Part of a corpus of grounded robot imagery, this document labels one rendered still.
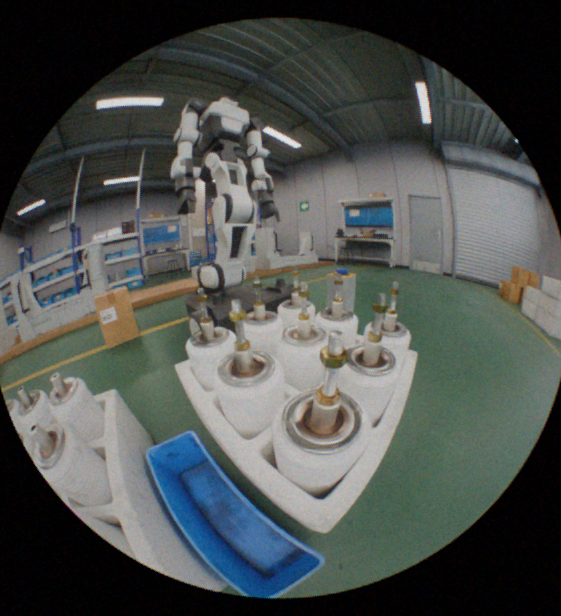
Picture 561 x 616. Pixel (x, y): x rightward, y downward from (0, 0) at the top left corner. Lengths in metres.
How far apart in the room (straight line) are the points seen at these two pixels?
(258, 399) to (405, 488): 0.37
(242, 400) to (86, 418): 0.27
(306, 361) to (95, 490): 0.36
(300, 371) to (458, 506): 0.49
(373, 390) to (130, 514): 0.33
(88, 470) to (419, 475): 0.54
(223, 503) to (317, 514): 0.23
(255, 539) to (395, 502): 0.26
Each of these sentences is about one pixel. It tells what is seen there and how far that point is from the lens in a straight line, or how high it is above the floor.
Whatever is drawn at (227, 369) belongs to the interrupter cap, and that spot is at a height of 0.25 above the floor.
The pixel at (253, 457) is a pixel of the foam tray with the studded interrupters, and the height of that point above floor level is 0.18.
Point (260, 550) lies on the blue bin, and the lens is 0.39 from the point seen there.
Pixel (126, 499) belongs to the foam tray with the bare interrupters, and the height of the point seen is 0.18.
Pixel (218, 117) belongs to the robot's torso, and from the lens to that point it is 1.16.
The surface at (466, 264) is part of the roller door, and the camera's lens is 5.41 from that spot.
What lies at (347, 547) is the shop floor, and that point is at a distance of 0.41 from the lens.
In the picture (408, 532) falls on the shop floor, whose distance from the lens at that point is 0.45.
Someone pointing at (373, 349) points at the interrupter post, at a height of 0.27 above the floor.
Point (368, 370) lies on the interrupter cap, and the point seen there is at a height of 0.25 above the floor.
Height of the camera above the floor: 0.39
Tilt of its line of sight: 19 degrees down
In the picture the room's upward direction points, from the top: 3 degrees counter-clockwise
